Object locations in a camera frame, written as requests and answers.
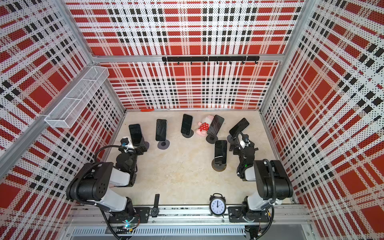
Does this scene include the black phone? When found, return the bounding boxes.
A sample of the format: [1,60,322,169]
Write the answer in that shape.
[229,118,250,139]
[129,124,143,147]
[156,119,167,142]
[214,140,228,165]
[208,115,225,137]
[181,114,193,135]

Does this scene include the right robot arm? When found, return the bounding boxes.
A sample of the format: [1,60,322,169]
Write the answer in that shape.
[228,132,294,223]

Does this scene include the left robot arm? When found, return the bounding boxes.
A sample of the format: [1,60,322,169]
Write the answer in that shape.
[66,138,150,231]

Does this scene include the grey phone stand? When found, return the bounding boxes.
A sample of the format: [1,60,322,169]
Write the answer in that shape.
[158,140,170,150]
[227,135,237,145]
[141,141,150,152]

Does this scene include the wooden base phone stand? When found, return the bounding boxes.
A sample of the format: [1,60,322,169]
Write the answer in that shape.
[212,160,227,172]

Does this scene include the dark phone stand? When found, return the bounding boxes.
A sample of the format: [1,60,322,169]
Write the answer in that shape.
[206,135,218,144]
[182,130,194,139]

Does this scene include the pink plush toy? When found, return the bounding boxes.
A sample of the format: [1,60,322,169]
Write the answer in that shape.
[195,115,214,137]

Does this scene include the black alarm clock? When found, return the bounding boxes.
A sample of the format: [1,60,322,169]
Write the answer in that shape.
[209,193,227,217]

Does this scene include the black wristwatch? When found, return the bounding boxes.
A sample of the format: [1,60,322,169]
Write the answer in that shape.
[151,194,160,218]

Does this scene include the white wire basket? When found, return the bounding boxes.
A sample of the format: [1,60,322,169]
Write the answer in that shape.
[45,66,109,129]

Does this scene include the black hook rail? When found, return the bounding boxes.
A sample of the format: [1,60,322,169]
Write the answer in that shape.
[162,56,260,64]

